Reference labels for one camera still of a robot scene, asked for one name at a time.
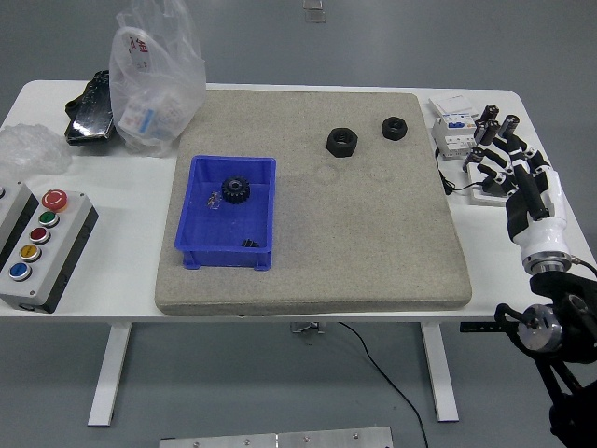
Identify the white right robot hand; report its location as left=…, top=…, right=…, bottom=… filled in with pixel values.
left=473, top=133, right=568, bottom=260

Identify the large black gear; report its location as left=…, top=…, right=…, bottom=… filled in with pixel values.
left=220, top=175, right=253, bottom=205

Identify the small black hex nut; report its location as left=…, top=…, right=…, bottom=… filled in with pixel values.
left=381, top=116, right=410, bottom=140

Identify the large black hex nut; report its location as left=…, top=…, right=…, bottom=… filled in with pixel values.
left=325, top=126, right=359, bottom=159

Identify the blue plastic box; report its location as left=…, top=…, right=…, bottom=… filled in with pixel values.
left=174, top=155, right=277, bottom=273

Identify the grey push-button control box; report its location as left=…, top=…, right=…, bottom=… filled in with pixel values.
left=0, top=189, right=100, bottom=315

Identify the grey and black control box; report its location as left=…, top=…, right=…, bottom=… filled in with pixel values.
left=0, top=180, right=41, bottom=270

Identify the black power adapter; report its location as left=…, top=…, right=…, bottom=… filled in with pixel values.
left=481, top=173, right=507, bottom=197

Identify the white power socket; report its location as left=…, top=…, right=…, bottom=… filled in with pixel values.
left=465, top=162, right=509, bottom=206

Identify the black table control panel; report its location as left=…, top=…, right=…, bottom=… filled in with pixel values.
left=459, top=320, right=507, bottom=333

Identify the white circuit breaker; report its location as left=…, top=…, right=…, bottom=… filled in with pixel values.
left=429, top=114, right=479, bottom=161

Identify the small white carton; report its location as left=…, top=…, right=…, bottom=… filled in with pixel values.
left=427, top=92, right=478, bottom=119

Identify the white table leg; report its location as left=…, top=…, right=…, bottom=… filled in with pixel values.
left=87, top=321, right=132, bottom=427
left=421, top=321, right=461, bottom=423

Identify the grey-brown mat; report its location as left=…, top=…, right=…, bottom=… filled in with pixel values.
left=154, top=89, right=473, bottom=317

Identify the silver metal plate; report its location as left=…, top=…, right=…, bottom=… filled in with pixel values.
left=158, top=426, right=394, bottom=448

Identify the translucent white plastic bag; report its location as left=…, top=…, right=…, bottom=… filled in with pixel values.
left=108, top=0, right=207, bottom=159

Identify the black plastic-wrapped part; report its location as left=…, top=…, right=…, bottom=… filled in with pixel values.
left=63, top=69, right=116, bottom=147

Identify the clear bubble wrap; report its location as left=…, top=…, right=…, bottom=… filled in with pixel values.
left=0, top=122, right=74, bottom=181

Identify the thin black adapter cord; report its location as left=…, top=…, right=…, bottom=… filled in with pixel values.
left=435, top=148, right=486, bottom=195

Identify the black floor cable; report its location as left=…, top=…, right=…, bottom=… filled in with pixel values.
left=338, top=321, right=429, bottom=448

